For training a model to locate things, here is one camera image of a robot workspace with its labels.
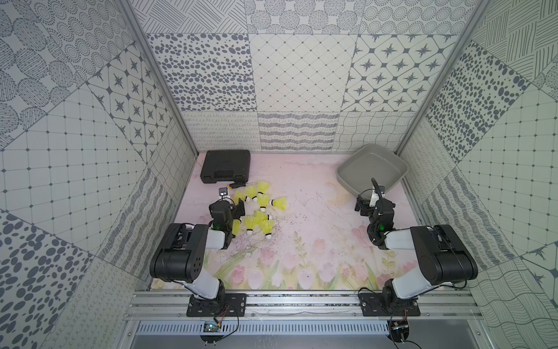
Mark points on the black plastic tool case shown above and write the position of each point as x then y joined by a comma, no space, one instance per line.
226,165

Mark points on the aluminium mounting rail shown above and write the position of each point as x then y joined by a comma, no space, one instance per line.
174,304

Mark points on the yellow shuttlecock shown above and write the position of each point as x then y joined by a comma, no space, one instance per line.
263,201
280,203
236,228
251,193
263,187
267,228
250,222
261,216

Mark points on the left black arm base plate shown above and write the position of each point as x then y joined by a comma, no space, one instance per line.
216,304

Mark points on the black connector box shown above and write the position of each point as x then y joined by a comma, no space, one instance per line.
398,331

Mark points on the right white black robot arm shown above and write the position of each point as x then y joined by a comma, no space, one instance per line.
441,255

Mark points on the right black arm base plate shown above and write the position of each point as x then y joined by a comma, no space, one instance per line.
375,305

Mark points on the small green circuit board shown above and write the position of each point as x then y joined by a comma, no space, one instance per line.
211,327

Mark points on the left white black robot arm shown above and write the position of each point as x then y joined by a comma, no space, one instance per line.
179,256

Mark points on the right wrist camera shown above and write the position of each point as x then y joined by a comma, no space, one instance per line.
376,195

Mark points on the grey plastic storage box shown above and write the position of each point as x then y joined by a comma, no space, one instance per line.
371,161

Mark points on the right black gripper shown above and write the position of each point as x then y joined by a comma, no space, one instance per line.
365,206

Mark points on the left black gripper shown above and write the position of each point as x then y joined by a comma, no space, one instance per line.
237,209

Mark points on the white perforated cable duct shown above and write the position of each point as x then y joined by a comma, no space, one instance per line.
280,327

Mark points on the pink floral table mat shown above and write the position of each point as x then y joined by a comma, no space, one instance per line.
318,243

